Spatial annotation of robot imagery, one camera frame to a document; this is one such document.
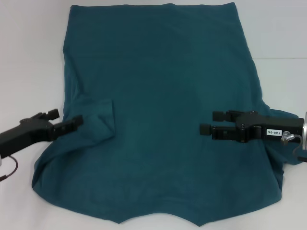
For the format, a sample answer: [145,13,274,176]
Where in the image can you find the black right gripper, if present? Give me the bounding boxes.
[199,110,304,145]

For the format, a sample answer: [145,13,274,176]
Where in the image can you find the left arm cable with plug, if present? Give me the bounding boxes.
[0,155,20,182]

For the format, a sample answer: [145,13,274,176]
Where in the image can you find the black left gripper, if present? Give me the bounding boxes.
[0,108,84,157]

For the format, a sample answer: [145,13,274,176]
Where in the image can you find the teal blue shirt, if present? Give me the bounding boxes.
[32,2,304,214]

